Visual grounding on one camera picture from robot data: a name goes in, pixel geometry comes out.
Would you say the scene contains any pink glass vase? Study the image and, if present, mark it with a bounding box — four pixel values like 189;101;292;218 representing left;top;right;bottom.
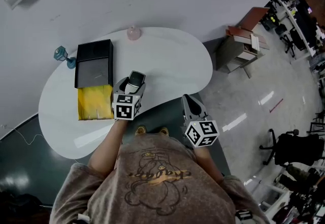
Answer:
126;26;142;41

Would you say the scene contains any black equipment heap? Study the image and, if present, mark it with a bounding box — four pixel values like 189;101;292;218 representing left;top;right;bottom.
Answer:
276;164;325;224

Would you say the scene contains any black office chair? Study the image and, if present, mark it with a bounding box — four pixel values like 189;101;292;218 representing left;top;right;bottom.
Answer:
258;128;325;167
279;27;297;60

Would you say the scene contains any white floor cable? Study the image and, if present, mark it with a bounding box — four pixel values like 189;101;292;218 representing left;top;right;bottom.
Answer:
0;123;88;167

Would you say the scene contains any white kidney-shaped table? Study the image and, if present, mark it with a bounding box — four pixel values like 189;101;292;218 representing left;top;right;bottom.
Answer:
38;26;213;159

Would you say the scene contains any person's left brown shoe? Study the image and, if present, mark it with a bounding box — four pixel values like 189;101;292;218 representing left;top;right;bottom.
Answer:
134;125;147;137

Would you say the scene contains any white metal rack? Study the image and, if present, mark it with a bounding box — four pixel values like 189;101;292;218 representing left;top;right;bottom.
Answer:
258;179;291;216

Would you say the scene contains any teal lantern ornament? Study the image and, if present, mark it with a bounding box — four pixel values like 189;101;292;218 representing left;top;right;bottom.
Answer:
53;45;77;70

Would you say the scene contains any long white desk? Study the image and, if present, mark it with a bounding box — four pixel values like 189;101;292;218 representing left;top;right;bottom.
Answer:
269;0;325;60

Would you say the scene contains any black box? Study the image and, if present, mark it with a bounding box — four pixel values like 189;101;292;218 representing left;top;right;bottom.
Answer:
74;39;114;121

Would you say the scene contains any person's left forearm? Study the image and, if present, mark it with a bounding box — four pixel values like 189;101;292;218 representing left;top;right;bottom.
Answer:
87;119;127;172

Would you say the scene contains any person's right forearm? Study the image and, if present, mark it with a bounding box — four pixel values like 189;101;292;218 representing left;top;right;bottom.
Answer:
194;144;224;180

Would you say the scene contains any black white striped device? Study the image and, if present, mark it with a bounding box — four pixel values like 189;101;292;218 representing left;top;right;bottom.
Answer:
235;209;253;221

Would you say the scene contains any grey cabinet with brown top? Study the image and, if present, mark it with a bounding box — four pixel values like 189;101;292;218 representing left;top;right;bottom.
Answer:
215;6;270;79

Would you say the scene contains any small black device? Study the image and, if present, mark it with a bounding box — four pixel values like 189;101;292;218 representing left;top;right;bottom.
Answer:
125;70;146;94

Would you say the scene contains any person's brown printed shirt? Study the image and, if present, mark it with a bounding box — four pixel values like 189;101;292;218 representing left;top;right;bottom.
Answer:
52;135;270;224

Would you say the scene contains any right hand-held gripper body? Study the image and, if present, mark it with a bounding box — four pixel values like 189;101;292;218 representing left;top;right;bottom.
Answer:
182;113;220;148

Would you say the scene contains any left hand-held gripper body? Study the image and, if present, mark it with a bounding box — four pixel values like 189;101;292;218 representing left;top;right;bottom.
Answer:
111;92;142;121

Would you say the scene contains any red floor tape strip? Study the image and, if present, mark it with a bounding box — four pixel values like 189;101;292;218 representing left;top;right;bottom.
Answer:
269;98;284;113

